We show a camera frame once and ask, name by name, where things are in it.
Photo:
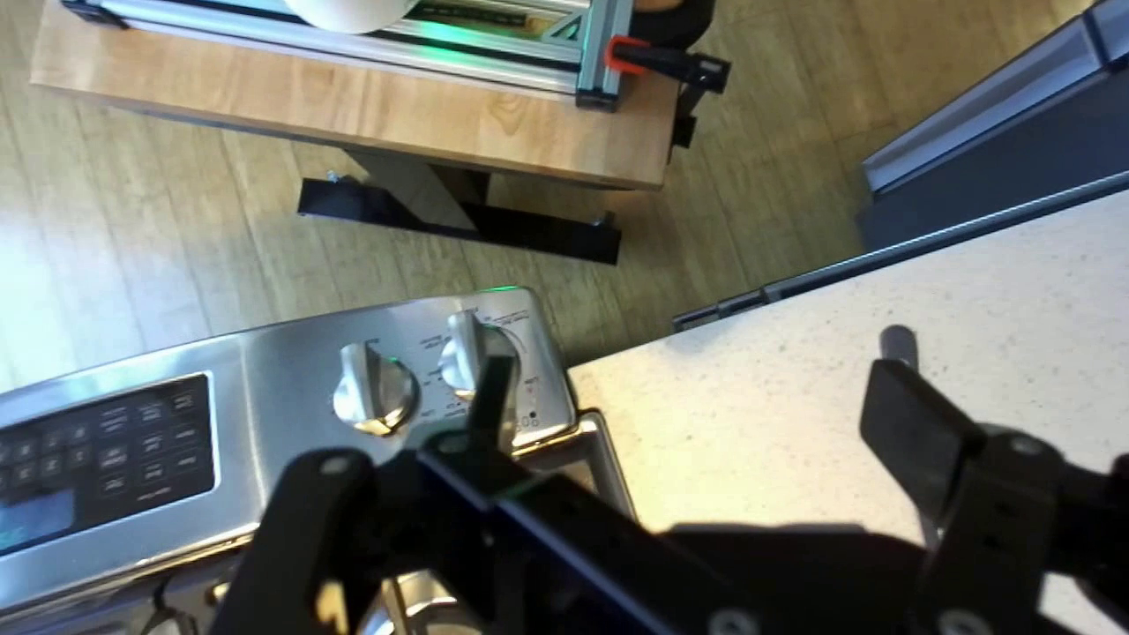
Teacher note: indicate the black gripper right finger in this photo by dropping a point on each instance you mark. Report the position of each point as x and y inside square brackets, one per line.
[1001, 516]

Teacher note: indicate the red black clamp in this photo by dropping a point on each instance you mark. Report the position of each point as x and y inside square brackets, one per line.
[674, 72]

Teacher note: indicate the stainless steel gas range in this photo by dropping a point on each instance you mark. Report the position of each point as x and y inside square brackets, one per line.
[270, 376]

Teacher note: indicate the aluminium extrusion frame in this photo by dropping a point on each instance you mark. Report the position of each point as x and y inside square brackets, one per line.
[356, 40]

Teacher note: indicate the wooden table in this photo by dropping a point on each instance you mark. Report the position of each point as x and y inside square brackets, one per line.
[356, 128]

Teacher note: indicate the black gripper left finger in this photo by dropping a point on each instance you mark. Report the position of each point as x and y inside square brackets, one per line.
[356, 529]

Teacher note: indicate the black oven control panel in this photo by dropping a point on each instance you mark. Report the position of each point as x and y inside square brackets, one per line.
[106, 461]

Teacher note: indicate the silver stove knob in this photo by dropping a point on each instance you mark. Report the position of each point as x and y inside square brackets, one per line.
[377, 390]
[459, 347]

